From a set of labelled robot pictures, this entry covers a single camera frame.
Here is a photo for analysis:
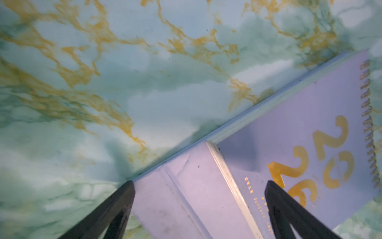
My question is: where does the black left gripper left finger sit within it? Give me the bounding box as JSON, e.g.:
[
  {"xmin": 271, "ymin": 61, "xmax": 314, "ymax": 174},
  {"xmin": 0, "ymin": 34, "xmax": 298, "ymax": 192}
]
[{"xmin": 60, "ymin": 180, "xmax": 135, "ymax": 239}]

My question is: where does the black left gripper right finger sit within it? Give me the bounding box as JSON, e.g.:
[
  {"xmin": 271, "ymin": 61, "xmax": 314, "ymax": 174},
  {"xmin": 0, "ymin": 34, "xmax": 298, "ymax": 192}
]
[{"xmin": 265, "ymin": 180, "xmax": 340, "ymax": 239}]

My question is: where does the purple calendar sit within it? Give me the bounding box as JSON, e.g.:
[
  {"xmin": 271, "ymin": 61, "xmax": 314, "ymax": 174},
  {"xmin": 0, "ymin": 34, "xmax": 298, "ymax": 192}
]
[{"xmin": 132, "ymin": 50, "xmax": 381, "ymax": 239}]

